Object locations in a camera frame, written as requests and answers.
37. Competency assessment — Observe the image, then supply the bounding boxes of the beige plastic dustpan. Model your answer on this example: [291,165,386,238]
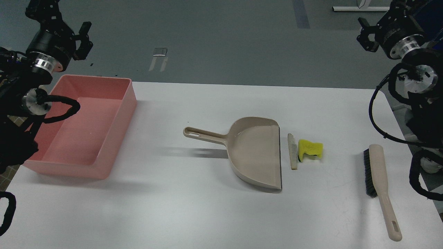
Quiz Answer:
[183,117,283,191]

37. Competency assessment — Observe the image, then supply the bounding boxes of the beige hand brush black bristles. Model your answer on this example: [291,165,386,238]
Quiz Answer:
[363,144,403,242]

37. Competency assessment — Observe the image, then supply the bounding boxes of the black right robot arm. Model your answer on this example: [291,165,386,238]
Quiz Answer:
[356,0,442,201]

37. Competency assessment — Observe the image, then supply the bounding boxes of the pink plastic bin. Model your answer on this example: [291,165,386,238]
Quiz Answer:
[24,75,137,179]

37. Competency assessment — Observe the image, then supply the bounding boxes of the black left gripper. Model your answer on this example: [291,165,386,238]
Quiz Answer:
[26,0,93,64]

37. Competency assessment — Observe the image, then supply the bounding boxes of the yellow sponge piece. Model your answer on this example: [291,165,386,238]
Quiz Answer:
[298,139,323,162]

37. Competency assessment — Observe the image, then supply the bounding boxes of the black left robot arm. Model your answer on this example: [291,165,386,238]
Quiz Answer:
[0,0,93,174]

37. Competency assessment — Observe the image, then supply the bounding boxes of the silver floor plate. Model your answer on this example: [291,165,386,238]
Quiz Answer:
[152,47,168,57]

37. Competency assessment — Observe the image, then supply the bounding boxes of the white bread slice toy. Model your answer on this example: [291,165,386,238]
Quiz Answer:
[287,133,298,170]

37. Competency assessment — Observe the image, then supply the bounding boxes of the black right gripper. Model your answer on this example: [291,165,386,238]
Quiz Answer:
[356,0,425,53]

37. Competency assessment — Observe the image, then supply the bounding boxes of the white desk base bar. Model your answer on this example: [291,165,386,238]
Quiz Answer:
[332,6,389,12]

